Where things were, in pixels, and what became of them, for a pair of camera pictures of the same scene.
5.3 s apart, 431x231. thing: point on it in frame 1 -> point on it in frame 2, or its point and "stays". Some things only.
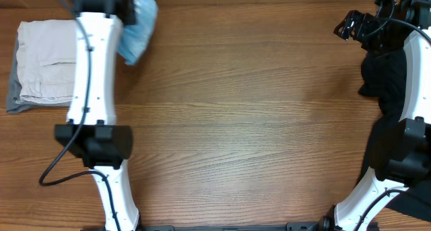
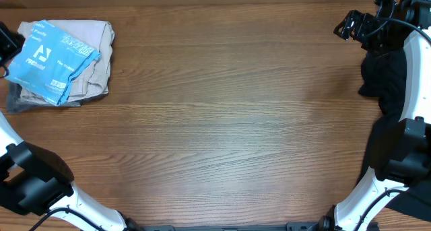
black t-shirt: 383,76 stays
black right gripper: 363,21 stays
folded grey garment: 14,104 stays
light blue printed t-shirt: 135,38 -> 48,60
